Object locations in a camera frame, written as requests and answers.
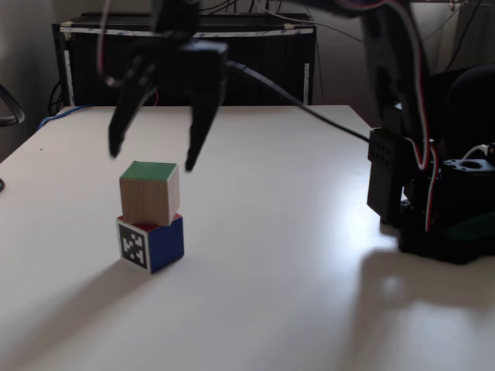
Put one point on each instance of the small black object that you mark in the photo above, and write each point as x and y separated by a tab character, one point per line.
2	185

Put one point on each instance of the wooden cube with green face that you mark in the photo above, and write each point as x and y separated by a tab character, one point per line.
145	201

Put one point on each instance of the black office chair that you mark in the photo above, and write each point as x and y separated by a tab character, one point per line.
472	100

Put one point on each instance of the black cabinet with white tape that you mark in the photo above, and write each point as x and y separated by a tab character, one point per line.
263	42

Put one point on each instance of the black chair armrest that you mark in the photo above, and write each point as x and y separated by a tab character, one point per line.
17	108

